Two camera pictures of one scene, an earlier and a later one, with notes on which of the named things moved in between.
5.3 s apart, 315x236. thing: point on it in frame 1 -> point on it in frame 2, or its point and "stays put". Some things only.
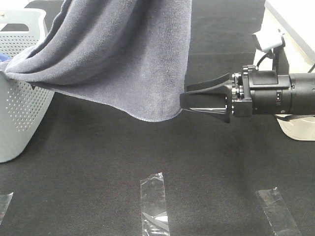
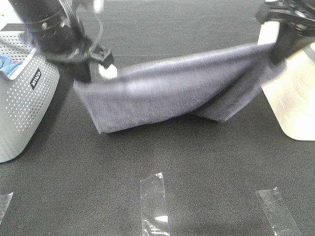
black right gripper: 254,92 -> 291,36
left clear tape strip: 5,200 stays put
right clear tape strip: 279,216 stays put
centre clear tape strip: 154,216 stays put
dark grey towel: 135,52 -> 214,85
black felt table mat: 83,176 stays put
